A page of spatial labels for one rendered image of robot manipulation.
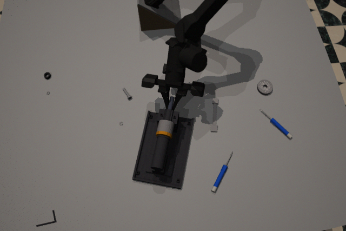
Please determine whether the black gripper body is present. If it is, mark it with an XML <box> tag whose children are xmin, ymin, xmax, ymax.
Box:
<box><xmin>142</xmin><ymin>62</ymin><xmax>205</xmax><ymax>97</ymax></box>

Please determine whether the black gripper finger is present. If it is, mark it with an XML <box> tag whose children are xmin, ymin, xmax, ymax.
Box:
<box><xmin>158</xmin><ymin>87</ymin><xmax>170</xmax><ymax>109</ymax></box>
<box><xmin>172</xmin><ymin>91</ymin><xmax>187</xmax><ymax>111</ymax></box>

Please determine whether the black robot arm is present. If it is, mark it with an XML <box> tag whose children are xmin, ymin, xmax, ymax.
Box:
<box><xmin>144</xmin><ymin>0</ymin><xmax>228</xmax><ymax>72</ymax></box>

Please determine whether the blue screwdriver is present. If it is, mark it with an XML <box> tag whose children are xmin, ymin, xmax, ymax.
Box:
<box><xmin>263</xmin><ymin>112</ymin><xmax>292</xmax><ymax>139</ymax></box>
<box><xmin>211</xmin><ymin>154</ymin><xmax>232</xmax><ymax>192</ymax></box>

